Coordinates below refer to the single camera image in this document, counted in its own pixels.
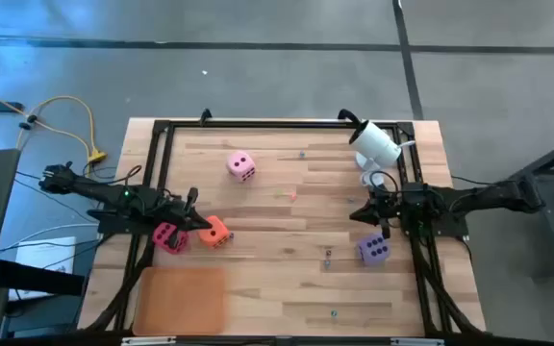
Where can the pink foam die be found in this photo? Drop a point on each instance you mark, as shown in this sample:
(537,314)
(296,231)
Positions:
(238,163)

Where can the orange foam die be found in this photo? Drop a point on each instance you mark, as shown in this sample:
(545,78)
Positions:
(212,233)

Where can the black aluminium table frame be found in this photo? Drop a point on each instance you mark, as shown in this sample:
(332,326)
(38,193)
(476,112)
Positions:
(282,124)

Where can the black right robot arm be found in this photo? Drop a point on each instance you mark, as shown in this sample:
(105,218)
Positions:
(488,194)

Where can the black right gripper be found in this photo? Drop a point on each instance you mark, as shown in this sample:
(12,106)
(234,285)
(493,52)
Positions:
(387,211)

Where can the black cart frame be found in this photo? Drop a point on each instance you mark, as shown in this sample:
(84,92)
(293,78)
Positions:
(546,168)

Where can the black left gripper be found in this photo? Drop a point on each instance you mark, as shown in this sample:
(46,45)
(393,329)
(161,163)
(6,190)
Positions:
(176,216)

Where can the black curved clamp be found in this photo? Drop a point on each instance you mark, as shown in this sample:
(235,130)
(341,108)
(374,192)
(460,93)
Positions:
(348,115)
(205,115)

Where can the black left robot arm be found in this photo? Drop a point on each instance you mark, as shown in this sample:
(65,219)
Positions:
(108,192)

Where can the red foam die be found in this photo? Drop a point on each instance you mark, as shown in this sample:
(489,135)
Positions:
(161,235)

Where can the orange plastic tray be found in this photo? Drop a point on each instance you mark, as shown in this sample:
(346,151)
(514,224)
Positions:
(181,300)

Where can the silver bracket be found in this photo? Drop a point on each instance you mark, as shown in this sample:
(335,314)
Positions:
(416,342)
(147,341)

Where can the white paper sheet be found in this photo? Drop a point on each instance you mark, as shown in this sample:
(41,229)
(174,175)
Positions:
(46,254)

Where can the white camera on stand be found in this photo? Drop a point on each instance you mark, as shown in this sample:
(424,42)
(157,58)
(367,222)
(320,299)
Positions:
(375,141)

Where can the purple foam die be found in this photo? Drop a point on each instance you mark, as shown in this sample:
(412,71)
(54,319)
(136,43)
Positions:
(373,250)

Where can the black beam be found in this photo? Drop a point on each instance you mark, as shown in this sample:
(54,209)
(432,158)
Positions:
(36,279)

